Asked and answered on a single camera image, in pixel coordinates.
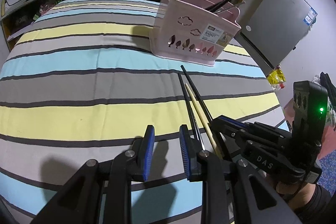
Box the person's right hand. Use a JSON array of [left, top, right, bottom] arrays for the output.
[[274, 181, 316, 206]]

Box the wooden chopstick on table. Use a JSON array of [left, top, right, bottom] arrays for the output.
[[185, 83, 223, 158]]

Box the yellow snack bag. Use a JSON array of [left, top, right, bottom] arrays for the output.
[[266, 66, 286, 90]]

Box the striped tablecloth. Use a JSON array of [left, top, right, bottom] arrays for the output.
[[1, 0, 287, 223]]

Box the pink plastic utensil basket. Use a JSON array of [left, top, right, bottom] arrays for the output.
[[149, 0, 241, 67]]

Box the grey refrigerator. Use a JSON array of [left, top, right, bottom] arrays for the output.
[[235, 0, 317, 75]]

